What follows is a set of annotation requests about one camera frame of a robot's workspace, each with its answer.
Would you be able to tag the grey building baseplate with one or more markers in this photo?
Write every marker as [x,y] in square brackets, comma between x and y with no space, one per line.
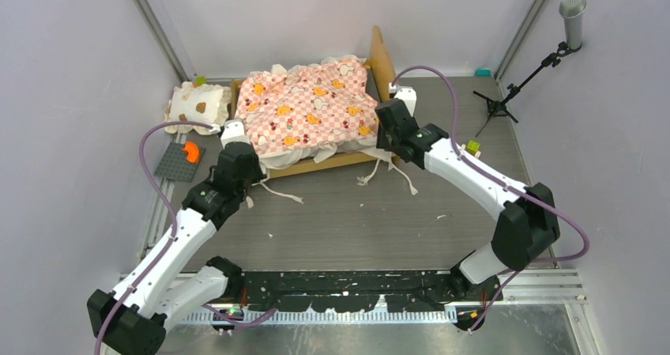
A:
[173,164]

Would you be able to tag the pink checkered duck mattress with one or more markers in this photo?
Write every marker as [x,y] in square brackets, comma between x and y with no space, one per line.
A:
[309,111]

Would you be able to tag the wooden pet bed frame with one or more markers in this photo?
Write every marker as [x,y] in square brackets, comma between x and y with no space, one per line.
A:
[385,64]

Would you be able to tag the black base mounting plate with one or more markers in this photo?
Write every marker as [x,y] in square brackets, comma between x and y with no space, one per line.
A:
[354,291]

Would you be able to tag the orange curved toy block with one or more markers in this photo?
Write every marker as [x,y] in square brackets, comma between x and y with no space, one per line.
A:
[193,152]

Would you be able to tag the teal small block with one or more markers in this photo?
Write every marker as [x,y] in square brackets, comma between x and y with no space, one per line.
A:
[482,73]

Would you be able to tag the white ruffled pillow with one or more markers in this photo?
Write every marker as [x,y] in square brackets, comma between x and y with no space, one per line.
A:
[208,104]

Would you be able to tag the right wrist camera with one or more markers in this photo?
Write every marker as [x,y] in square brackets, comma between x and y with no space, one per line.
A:
[405,93]

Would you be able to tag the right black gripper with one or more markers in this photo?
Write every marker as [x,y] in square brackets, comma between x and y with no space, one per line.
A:
[382,142]

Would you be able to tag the red toy block car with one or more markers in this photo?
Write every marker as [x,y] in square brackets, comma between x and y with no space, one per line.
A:
[473,148]

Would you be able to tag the black microphone stand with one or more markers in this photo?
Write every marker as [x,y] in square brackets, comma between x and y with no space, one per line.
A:
[499,109]

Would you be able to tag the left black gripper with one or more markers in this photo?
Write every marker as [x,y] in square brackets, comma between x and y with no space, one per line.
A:
[257,174]

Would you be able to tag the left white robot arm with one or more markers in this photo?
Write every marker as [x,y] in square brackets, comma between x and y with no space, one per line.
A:
[137,314]

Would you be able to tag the grey microphone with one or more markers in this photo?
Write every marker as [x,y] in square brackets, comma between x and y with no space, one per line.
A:
[571,12]

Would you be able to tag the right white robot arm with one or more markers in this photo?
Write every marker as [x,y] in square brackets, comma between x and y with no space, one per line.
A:
[525,226]

